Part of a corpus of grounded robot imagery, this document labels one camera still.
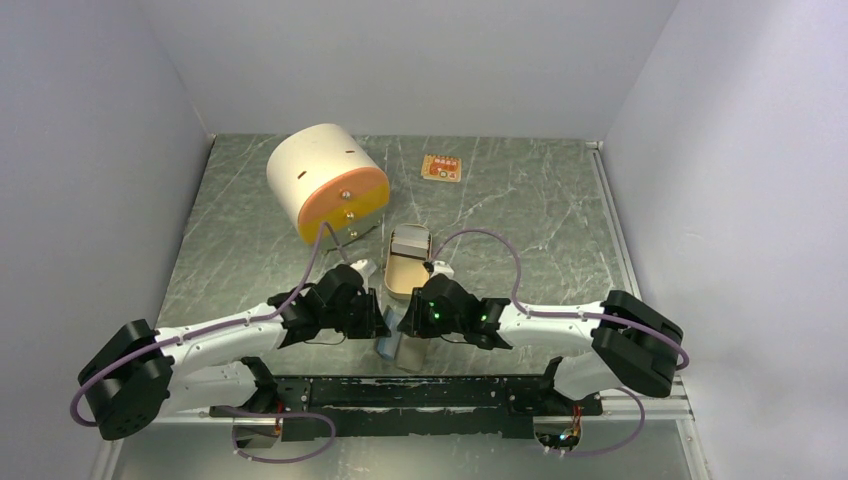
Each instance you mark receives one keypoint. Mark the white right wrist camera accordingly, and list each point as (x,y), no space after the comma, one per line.
(437,267)

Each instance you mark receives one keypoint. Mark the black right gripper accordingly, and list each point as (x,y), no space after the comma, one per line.
(413,323)

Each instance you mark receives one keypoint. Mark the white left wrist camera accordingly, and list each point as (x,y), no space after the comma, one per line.
(365,268)

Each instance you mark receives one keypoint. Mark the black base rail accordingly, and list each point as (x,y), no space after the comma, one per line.
(371,406)

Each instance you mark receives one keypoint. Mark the gold oval tray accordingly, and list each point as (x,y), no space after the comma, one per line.
(402,275)

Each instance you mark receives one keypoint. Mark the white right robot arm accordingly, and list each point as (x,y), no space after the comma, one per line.
(617,342)

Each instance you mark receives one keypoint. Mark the cream cylindrical drawer box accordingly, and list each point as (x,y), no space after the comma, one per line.
(330,188)

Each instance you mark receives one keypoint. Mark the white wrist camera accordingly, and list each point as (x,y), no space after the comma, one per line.
(437,267)
(365,268)

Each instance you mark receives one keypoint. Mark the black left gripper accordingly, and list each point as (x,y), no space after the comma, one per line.
(372,323)

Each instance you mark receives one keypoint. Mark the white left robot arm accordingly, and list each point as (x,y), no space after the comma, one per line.
(142,373)

